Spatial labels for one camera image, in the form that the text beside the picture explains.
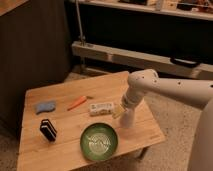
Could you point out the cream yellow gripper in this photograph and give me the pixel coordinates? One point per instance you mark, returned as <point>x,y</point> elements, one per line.
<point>118,111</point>

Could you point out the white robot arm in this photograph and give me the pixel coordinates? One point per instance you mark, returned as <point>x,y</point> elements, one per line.
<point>195,93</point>

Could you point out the black whiteboard eraser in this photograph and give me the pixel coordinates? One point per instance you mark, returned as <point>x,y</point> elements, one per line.
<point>48,130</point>

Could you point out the white rectangular box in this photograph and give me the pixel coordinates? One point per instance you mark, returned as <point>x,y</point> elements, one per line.
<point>101,108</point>

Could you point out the green bowl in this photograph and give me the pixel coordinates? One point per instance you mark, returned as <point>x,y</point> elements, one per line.
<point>98,142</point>

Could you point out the wooden table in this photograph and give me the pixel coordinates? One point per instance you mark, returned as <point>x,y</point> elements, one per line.
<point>56,123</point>

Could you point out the blue sponge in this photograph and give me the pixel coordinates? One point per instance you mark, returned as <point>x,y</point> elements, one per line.
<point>47,106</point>

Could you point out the metal pole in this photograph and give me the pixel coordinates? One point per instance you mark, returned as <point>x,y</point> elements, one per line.
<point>82,38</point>

